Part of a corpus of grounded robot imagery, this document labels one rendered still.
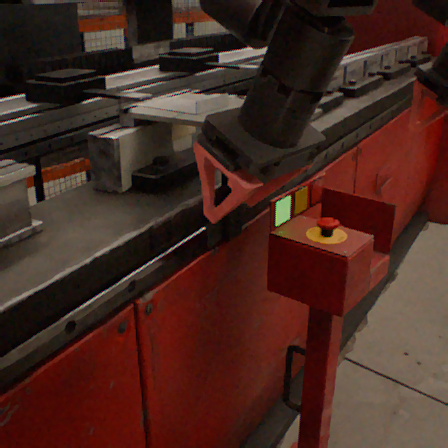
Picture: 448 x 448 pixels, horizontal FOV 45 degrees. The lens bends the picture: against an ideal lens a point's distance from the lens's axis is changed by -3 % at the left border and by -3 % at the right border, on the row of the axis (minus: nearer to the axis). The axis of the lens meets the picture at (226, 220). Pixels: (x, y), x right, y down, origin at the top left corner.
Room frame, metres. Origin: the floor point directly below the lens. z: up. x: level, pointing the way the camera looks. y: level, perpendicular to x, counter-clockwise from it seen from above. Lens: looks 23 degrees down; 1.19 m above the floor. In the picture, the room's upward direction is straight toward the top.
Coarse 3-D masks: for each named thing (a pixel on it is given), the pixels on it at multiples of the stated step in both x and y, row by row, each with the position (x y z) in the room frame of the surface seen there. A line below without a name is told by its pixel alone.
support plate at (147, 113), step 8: (184, 96) 1.02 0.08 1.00; (192, 96) 1.02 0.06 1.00; (200, 96) 1.02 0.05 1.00; (208, 96) 1.01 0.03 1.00; (232, 104) 0.94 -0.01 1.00; (240, 104) 0.94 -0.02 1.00; (128, 112) 0.89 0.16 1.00; (136, 112) 0.89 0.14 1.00; (144, 112) 0.88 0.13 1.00; (152, 112) 0.88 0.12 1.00; (160, 112) 0.88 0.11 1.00; (168, 112) 0.88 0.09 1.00; (176, 112) 0.88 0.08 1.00; (208, 112) 0.88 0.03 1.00; (216, 112) 0.88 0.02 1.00; (320, 112) 0.90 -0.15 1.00; (152, 120) 0.87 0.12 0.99; (160, 120) 0.86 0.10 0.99; (168, 120) 0.85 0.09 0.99; (176, 120) 0.84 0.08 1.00; (184, 120) 0.83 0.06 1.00; (192, 120) 0.83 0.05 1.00; (200, 120) 0.82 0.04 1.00
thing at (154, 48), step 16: (128, 0) 0.94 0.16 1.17; (144, 0) 0.95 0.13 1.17; (160, 0) 0.99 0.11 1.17; (128, 16) 0.94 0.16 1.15; (144, 16) 0.95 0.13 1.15; (160, 16) 0.99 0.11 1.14; (128, 32) 0.94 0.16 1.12; (144, 32) 0.95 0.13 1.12; (160, 32) 0.98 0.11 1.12; (144, 48) 0.96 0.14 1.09; (160, 48) 1.00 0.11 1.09
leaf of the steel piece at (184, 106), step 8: (216, 96) 0.90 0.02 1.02; (224, 96) 0.92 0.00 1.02; (160, 104) 0.94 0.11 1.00; (168, 104) 0.94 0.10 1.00; (176, 104) 0.93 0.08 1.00; (184, 104) 0.93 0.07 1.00; (192, 104) 0.93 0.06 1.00; (200, 104) 0.87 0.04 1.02; (208, 104) 0.88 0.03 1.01; (216, 104) 0.90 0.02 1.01; (224, 104) 0.92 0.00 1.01; (184, 112) 0.87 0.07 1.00; (192, 112) 0.87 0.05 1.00; (200, 112) 0.87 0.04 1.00
